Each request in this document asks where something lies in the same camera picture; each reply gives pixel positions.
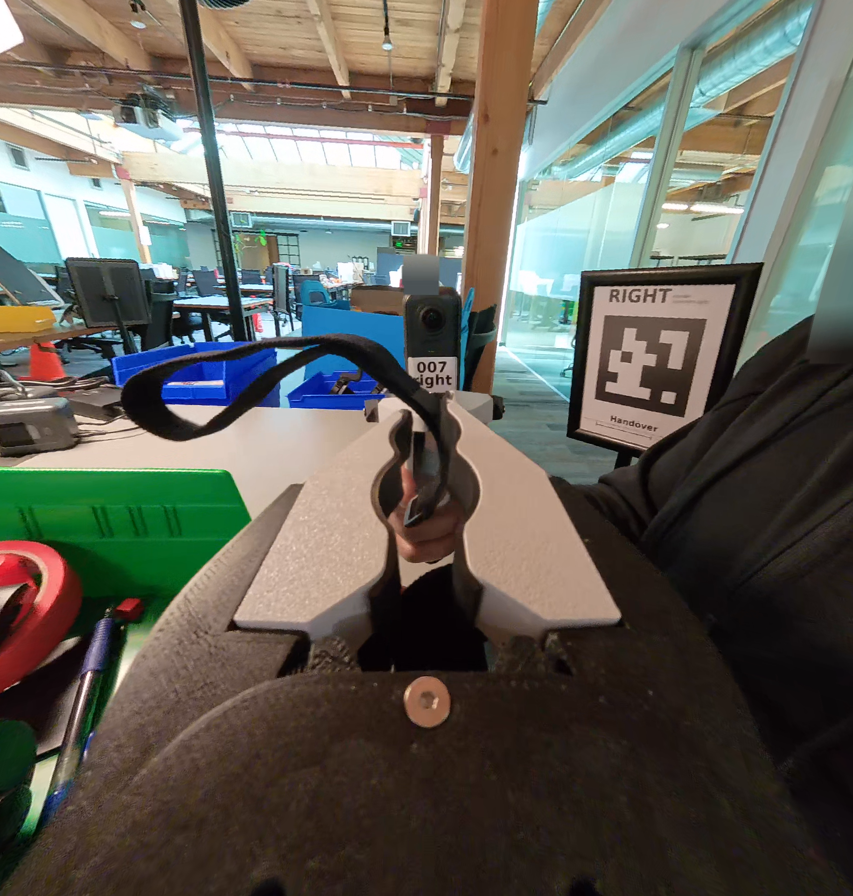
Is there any black strap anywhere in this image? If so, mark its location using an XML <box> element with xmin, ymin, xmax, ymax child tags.
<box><xmin>120</xmin><ymin>334</ymin><xmax>465</xmax><ymax>529</ymax></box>

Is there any grey metal device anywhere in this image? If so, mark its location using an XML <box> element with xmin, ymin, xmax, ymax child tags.
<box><xmin>56</xmin><ymin>381</ymin><xmax>128</xmax><ymax>422</ymax></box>
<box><xmin>0</xmin><ymin>398</ymin><xmax>82</xmax><ymax>457</ymax></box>

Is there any black monitor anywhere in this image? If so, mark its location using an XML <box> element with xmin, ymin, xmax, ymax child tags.
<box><xmin>64</xmin><ymin>257</ymin><xmax>153</xmax><ymax>333</ymax></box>

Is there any blue plastic bin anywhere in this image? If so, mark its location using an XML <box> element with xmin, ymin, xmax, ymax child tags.
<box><xmin>287</xmin><ymin>370</ymin><xmax>388</xmax><ymax>411</ymax></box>
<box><xmin>112</xmin><ymin>343</ymin><xmax>282</xmax><ymax>408</ymax></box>

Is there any black round lamp stand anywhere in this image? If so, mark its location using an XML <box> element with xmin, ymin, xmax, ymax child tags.
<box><xmin>178</xmin><ymin>0</ymin><xmax>251</xmax><ymax>345</ymax></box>

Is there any blue handled tool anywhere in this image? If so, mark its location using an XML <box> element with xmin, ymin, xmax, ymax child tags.
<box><xmin>41</xmin><ymin>605</ymin><xmax>125</xmax><ymax>830</ymax></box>

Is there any orange traffic cone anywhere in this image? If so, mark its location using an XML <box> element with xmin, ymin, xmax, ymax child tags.
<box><xmin>28</xmin><ymin>338</ymin><xmax>68</xmax><ymax>383</ymax></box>

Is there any person's right hand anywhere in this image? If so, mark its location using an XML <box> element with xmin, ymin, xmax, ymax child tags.
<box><xmin>395</xmin><ymin>455</ymin><xmax>467</xmax><ymax>565</ymax></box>

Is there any ceiling projector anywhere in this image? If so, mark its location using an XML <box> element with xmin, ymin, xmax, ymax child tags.
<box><xmin>113</xmin><ymin>90</ymin><xmax>184</xmax><ymax>144</ymax></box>

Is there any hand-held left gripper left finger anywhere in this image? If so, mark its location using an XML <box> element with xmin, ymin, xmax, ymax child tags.
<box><xmin>234</xmin><ymin>411</ymin><xmax>408</xmax><ymax>659</ymax></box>

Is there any green plastic bin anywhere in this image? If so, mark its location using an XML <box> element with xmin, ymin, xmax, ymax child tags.
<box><xmin>0</xmin><ymin>467</ymin><xmax>252</xmax><ymax>896</ymax></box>

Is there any red round tool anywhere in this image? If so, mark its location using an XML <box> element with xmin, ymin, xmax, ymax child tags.
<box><xmin>0</xmin><ymin>541</ymin><xmax>84</xmax><ymax>705</ymax></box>

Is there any yellow box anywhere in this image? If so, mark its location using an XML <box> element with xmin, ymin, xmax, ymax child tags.
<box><xmin>0</xmin><ymin>304</ymin><xmax>58</xmax><ymax>336</ymax></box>

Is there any person's right forearm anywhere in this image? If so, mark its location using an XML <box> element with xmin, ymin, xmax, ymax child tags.
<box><xmin>550</xmin><ymin>315</ymin><xmax>853</xmax><ymax>896</ymax></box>

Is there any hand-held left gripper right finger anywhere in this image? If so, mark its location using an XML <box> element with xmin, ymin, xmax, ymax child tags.
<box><xmin>441</xmin><ymin>397</ymin><xmax>622</xmax><ymax>652</ymax></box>

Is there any grey laptop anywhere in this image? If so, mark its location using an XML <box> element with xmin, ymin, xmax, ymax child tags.
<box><xmin>0</xmin><ymin>231</ymin><xmax>63</xmax><ymax>310</ymax></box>

